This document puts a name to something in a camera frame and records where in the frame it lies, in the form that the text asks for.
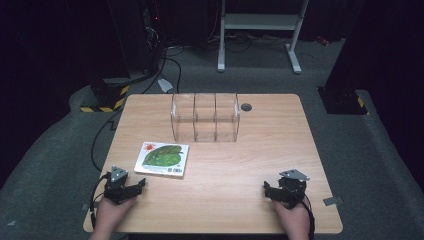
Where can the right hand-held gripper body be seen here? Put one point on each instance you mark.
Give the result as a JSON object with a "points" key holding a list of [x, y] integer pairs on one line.
{"points": [[291, 191]]}

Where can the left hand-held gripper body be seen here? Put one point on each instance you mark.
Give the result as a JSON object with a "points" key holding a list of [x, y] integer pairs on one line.
{"points": [[116, 190]]}

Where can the white board book green leaf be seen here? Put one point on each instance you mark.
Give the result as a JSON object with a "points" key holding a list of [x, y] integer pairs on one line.
{"points": [[162, 158]]}

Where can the clear acrylic divided organizer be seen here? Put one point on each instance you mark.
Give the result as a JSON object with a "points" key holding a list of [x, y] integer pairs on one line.
{"points": [[205, 116]]}

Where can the person's left hand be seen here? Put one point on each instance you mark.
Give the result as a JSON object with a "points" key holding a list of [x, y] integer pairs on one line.
{"points": [[111, 216]]}

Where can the person's right hand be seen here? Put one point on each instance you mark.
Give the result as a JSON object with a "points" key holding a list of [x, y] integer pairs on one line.
{"points": [[295, 221]]}

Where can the grey tape piece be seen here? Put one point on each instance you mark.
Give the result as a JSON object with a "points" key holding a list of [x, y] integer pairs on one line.
{"points": [[85, 207], [332, 201]]}

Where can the round table grommet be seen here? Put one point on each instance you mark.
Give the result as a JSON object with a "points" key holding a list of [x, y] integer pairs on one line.
{"points": [[246, 107]]}

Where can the black yellow striped base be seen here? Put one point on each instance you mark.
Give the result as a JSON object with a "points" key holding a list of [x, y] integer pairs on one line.
{"points": [[106, 96], [343, 101]]}

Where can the white power adapter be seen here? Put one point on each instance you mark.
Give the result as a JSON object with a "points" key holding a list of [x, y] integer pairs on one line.
{"points": [[165, 85]]}

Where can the dark computer tower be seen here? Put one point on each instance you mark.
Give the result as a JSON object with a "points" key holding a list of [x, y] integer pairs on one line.
{"points": [[136, 33]]}

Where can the small red object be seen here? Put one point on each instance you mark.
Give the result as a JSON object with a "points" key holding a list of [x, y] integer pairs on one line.
{"points": [[322, 40]]}

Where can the white metal stand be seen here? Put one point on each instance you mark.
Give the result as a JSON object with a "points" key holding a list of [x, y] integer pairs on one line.
{"points": [[260, 21]]}

